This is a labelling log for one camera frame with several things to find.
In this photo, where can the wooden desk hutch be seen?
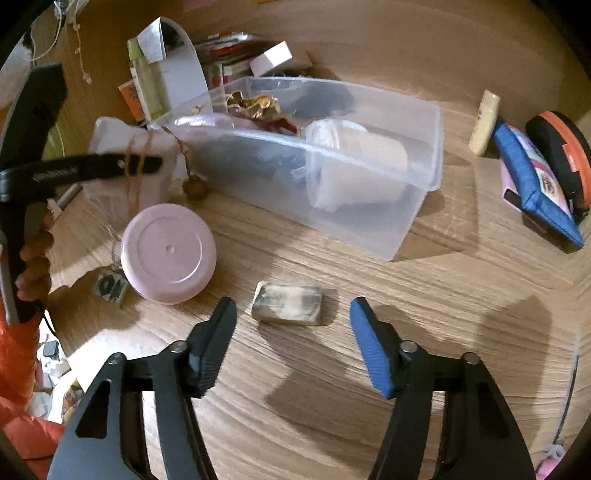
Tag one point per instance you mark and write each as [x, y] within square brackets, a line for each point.
[415, 18]

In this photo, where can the white round jar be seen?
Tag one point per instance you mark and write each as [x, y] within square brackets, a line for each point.
[355, 189]

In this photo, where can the small white box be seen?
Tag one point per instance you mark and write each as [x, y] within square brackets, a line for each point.
[271, 59]

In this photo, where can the stack of books and boxes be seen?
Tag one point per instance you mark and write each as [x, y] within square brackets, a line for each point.
[226, 55]

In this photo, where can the pink sticky note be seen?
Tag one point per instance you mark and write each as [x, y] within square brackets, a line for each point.
[198, 5]

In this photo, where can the white fluffy pompom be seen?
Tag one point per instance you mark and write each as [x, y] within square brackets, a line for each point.
[14, 69]

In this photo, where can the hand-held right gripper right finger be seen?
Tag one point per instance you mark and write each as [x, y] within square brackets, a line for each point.
[369, 341]

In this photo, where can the red gold ornament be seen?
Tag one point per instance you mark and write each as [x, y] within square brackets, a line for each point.
[281, 125]

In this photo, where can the yellow green spray bottle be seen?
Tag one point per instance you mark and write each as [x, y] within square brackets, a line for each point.
[150, 83]

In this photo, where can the black orange zip case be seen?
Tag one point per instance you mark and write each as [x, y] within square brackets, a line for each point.
[563, 152]

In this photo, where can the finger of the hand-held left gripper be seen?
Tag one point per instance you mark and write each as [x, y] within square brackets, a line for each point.
[37, 101]
[115, 165]

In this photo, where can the clear plastic storage box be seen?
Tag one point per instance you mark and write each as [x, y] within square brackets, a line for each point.
[369, 221]

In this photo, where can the person's left forearm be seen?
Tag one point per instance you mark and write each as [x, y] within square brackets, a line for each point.
[18, 369]

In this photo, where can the pink round case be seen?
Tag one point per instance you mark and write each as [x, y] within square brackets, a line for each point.
[168, 254]

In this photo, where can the white eraser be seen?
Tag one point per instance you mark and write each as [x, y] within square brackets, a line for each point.
[286, 302]

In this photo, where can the cream tube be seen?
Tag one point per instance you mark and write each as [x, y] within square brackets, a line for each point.
[485, 122]

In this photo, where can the gold jewelry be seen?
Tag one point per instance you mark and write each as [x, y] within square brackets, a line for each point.
[256, 106]

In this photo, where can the paper receipt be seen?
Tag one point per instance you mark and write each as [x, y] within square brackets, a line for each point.
[152, 39]

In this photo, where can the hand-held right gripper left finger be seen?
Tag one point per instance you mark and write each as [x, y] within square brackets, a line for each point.
[217, 341]

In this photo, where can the dark pouch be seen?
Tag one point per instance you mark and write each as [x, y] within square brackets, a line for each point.
[323, 99]

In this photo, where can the person's left hand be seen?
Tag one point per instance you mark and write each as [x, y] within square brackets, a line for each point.
[34, 272]

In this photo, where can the blue zip pouch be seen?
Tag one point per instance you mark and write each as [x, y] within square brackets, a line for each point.
[535, 184]

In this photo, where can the small orange box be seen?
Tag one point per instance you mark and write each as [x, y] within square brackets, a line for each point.
[130, 99]

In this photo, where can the pink plush toy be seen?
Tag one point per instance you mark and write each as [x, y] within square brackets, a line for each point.
[549, 464]

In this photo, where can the white cloth pouch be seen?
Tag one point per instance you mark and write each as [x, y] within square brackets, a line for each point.
[106, 138]

